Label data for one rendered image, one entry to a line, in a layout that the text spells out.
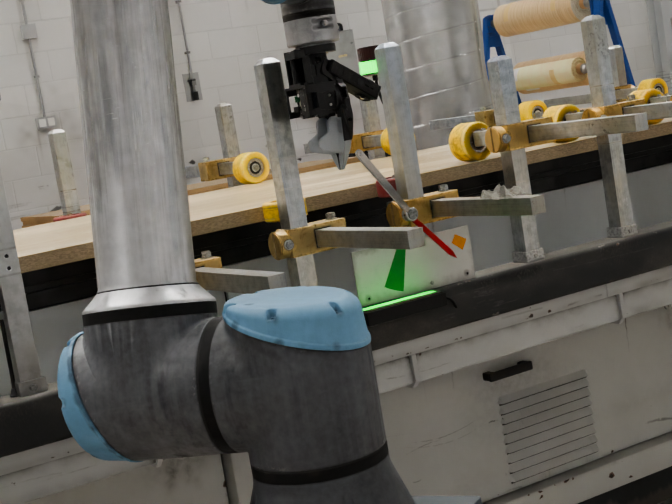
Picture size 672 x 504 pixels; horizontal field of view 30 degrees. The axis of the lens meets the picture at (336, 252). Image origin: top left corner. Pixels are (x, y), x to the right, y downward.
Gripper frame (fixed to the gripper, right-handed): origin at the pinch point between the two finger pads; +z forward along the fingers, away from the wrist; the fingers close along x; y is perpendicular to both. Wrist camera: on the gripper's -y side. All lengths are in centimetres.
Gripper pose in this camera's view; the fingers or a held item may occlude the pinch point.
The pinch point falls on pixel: (344, 161)
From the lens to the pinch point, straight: 215.2
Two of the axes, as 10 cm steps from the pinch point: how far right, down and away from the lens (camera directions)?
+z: 1.6, 9.8, 1.2
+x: 5.1, 0.2, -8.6
